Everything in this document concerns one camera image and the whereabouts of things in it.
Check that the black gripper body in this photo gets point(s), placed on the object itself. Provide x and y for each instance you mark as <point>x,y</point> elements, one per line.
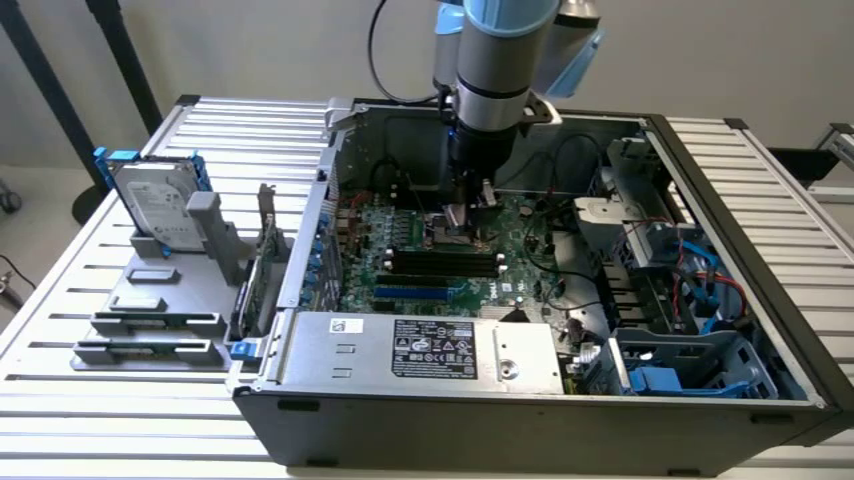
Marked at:
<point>483,150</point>

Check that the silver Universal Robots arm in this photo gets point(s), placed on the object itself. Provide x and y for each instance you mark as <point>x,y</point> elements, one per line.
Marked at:
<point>497,60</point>

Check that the CPU socket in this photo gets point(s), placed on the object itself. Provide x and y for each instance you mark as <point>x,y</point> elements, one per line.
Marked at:
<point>441,232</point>

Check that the silver CPU chip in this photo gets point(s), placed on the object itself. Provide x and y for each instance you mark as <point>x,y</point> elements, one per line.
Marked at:
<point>141,303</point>
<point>154,275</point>

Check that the metal socket cover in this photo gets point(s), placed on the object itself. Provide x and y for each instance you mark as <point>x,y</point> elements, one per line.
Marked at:
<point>457,214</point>

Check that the black RAM slot bank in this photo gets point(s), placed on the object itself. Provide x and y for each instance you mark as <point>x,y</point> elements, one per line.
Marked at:
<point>446,263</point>

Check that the grey metal disk bay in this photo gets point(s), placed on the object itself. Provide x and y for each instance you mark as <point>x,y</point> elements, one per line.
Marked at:
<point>628,225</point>

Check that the green motherboard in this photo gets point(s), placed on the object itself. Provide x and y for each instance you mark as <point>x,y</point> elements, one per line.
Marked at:
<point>468,295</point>

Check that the blue expansion slot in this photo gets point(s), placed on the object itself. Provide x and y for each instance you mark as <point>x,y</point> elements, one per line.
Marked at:
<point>409,293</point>

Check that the silver chipset heatsink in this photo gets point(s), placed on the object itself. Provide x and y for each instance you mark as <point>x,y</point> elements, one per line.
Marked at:
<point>508,313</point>

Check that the blue disk caddy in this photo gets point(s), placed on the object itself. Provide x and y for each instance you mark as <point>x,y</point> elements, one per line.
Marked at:
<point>201,170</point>

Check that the green graphics card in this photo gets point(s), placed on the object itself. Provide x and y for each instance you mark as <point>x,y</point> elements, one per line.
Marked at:
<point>257,280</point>

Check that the silver power supply unit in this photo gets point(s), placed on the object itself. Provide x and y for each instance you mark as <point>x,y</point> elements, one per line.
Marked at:
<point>374,350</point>

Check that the silver hard disk drive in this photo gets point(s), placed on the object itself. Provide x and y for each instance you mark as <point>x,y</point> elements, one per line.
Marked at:
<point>157,205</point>

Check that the aluminium side table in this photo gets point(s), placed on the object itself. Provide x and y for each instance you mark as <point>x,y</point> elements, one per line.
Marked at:
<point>835,160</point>

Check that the grey drive cage blue clips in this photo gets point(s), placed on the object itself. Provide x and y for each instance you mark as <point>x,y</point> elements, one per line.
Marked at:
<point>688,365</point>

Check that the blue case latch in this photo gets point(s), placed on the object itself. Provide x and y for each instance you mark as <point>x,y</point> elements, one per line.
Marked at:
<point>245,349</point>

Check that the grey parts rack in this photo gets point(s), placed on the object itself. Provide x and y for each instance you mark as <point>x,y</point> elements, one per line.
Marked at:
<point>174,300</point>

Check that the black open PC case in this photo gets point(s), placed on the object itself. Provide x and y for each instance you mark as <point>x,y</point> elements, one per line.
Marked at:
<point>508,430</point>

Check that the black stand pole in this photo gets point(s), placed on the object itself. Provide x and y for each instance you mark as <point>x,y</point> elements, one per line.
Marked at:
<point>61,100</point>

